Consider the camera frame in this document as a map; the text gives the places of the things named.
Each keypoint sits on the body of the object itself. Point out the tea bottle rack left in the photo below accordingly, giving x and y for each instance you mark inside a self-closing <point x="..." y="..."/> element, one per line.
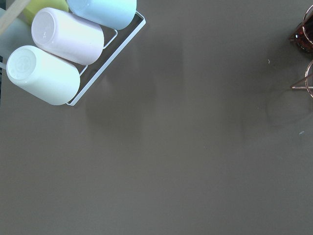
<point x="303" y="36"/>

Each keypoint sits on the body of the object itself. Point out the white cup rack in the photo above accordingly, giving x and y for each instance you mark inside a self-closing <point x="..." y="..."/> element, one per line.
<point x="15" y="32"/>

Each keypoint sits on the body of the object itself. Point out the pink cup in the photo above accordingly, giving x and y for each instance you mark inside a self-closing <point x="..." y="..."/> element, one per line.
<point x="67" y="35"/>

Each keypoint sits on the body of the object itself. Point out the blue cup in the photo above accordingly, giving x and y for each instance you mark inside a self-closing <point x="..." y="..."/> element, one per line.
<point x="115" y="14"/>

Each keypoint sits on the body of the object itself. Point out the white cup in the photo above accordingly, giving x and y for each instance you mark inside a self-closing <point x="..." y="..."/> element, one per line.
<point x="43" y="75"/>

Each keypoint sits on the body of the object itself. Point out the yellow cup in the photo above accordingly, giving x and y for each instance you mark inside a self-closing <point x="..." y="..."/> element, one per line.
<point x="36" y="5"/>

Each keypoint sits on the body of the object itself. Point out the copper wire bottle rack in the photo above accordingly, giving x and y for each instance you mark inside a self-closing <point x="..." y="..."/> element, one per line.
<point x="303" y="83"/>

